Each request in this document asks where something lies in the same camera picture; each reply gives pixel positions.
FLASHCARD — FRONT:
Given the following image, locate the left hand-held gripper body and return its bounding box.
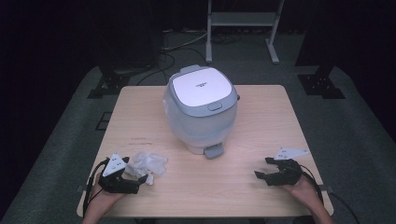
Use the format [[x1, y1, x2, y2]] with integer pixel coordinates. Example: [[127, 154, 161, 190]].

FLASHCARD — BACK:
[[98, 152, 141, 194]]

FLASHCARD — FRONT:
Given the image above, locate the person's right hand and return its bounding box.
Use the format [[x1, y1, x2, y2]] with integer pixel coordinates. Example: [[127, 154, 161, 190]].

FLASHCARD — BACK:
[[282, 175, 322, 209]]

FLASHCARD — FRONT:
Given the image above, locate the person's left hand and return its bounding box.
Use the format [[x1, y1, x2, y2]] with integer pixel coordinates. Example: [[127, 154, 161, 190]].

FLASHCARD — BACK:
[[89, 174, 125, 209]]

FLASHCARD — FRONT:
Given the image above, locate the white metal stand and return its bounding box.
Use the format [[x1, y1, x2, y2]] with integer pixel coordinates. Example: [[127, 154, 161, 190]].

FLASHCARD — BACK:
[[205, 0, 286, 65]]

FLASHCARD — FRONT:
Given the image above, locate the black floor socket plate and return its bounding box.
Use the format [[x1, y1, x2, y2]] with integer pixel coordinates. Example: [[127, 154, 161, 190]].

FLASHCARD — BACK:
[[95, 111, 113, 132]]

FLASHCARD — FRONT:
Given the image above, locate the black stand base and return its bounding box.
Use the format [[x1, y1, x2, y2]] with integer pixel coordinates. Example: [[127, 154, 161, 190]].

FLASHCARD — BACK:
[[87, 64, 133, 100], [297, 64, 346, 100]]

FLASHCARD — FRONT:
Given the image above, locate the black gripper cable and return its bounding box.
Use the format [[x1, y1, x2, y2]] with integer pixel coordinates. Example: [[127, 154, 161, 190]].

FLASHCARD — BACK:
[[82, 158, 108, 217], [299, 163, 325, 203]]

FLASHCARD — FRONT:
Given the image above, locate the white pedal trash can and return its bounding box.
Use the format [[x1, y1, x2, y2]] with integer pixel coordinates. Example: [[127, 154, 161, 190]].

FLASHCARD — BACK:
[[163, 63, 241, 161]]

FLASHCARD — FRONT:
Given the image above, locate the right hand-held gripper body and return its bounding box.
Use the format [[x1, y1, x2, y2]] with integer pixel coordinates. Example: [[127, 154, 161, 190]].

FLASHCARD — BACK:
[[265, 147, 309, 187]]

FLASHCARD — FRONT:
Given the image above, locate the white floor cable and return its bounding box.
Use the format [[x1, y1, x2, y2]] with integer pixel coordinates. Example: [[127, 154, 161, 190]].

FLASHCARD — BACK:
[[161, 29, 208, 52]]

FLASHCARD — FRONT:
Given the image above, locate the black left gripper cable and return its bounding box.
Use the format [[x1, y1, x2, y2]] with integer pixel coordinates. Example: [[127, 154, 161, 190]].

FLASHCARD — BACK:
[[82, 158, 108, 217]]

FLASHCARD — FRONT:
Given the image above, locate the white paper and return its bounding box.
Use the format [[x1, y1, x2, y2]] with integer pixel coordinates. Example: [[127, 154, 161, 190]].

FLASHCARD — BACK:
[[125, 164, 155, 187], [133, 151, 169, 177]]

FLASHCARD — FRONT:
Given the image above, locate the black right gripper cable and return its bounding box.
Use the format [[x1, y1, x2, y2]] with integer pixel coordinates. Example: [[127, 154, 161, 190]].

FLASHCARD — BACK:
[[299, 163, 325, 203]]

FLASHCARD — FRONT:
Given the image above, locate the black floor cable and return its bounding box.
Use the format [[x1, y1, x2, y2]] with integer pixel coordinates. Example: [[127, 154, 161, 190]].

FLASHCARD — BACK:
[[135, 46, 207, 87]]

